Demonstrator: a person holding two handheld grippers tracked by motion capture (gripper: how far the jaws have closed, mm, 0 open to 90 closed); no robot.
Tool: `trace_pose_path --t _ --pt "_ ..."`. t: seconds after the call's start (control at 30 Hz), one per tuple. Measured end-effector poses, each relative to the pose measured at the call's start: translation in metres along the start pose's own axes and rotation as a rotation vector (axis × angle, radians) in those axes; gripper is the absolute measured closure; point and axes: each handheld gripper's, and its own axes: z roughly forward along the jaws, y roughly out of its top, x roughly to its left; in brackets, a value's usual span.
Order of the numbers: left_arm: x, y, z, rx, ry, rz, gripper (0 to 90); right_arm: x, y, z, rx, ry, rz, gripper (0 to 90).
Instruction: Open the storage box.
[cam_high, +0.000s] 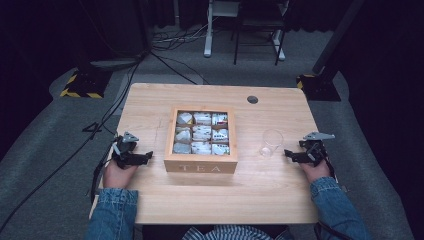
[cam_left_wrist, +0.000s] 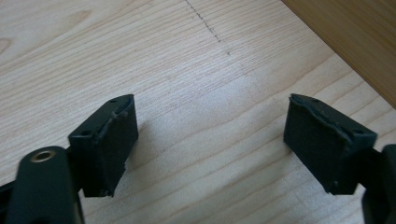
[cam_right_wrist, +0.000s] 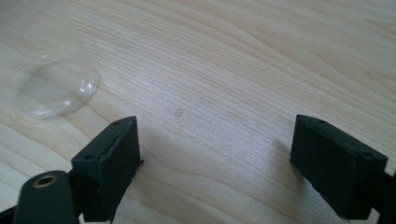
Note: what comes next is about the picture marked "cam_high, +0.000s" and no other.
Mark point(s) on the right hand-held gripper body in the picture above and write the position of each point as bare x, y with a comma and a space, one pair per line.
315, 148

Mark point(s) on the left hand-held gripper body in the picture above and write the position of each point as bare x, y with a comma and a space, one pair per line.
124, 150

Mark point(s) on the person's right hand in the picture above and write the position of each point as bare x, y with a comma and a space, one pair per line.
316, 171

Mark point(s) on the person's left hand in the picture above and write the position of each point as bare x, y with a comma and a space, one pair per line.
117, 176

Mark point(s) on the clear glass cup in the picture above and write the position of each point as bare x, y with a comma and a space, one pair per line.
270, 144

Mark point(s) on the wooden tea box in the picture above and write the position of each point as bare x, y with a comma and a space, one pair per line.
200, 165

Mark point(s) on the group of white tea bags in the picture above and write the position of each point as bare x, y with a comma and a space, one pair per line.
202, 133

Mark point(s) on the black stand base striped edge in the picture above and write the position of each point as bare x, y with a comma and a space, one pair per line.
85, 85
318, 88

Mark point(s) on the person's striped clothing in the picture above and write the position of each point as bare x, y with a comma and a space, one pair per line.
233, 233

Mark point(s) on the black slanted stand pole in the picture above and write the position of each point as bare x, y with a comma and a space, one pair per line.
336, 36

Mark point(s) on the white desk frame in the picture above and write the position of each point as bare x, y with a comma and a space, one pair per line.
209, 36

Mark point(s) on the black metal chair frame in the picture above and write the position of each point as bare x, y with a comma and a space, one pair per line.
258, 23

